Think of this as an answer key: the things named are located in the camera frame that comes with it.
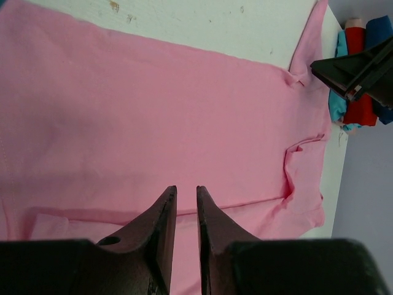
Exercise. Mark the beige folded t-shirt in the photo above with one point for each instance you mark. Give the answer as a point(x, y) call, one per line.
point(354, 23)

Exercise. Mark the dark blue folded t-shirt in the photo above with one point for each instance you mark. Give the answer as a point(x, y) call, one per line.
point(378, 68)

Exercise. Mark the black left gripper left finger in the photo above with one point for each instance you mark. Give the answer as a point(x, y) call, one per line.
point(138, 257)

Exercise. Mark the pink t-shirt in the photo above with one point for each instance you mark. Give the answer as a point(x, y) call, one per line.
point(95, 124)

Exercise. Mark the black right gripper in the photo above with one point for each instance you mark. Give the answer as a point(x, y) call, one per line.
point(343, 75)

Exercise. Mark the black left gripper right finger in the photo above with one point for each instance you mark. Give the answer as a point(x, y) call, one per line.
point(217, 232)

